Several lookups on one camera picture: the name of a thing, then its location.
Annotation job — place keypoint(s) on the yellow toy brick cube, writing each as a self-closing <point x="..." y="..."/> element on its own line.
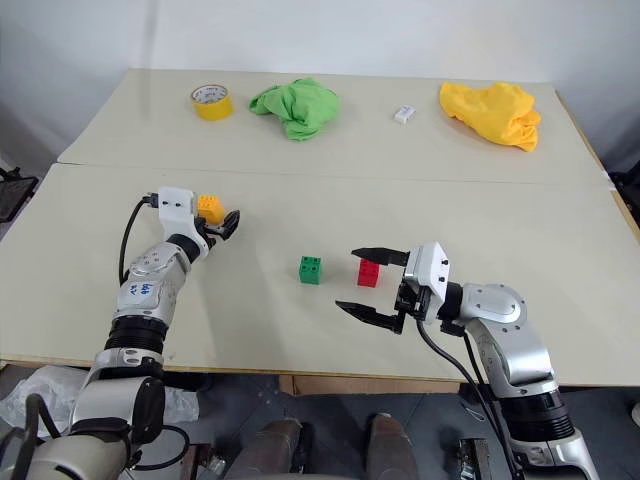
<point x="210" y="207"/>

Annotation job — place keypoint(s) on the brown wooden board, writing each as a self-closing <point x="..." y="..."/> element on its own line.
<point x="370" y="385"/>

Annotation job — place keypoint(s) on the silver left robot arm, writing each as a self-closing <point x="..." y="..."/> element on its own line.
<point x="150" y="290"/>

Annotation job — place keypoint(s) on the white plastic bag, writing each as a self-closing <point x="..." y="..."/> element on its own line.
<point x="30" y="392"/>

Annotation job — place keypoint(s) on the crumpled green cloth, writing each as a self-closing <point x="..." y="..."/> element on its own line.
<point x="297" y="107"/>

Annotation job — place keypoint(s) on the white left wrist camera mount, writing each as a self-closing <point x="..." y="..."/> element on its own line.
<point x="176" y="212"/>

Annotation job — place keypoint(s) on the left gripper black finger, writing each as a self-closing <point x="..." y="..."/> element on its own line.
<point x="231" y="224"/>

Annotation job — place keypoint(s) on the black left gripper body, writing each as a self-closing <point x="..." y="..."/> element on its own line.
<point x="210" y="231"/>

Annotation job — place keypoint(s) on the black mesh furniture piece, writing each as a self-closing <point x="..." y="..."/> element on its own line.
<point x="15" y="195"/>

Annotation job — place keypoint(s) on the dark brown rounded shape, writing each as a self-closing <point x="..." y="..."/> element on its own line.
<point x="392" y="447"/>
<point x="280" y="450"/>

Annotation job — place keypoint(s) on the red toy brick cube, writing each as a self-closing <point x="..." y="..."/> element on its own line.
<point x="369" y="274"/>

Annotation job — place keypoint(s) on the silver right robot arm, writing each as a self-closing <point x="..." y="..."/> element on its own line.
<point x="500" y="305"/>

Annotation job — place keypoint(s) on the green toy brick cube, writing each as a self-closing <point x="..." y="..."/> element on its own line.
<point x="310" y="270"/>

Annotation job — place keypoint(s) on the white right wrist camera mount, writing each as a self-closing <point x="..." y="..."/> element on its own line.
<point x="430" y="267"/>

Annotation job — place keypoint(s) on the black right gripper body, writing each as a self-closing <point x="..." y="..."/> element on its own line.
<point x="414" y="302"/>

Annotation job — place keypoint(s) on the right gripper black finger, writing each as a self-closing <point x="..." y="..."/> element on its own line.
<point x="385" y="255"/>
<point x="372" y="316"/>

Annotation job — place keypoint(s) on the yellow tape roll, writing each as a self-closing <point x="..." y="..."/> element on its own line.
<point x="212" y="107"/>

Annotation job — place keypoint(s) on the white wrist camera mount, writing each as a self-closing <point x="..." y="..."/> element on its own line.
<point x="176" y="212"/>
<point x="430" y="267"/>

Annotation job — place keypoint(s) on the crumpled yellow cloth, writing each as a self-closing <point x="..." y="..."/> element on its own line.
<point x="492" y="112"/>

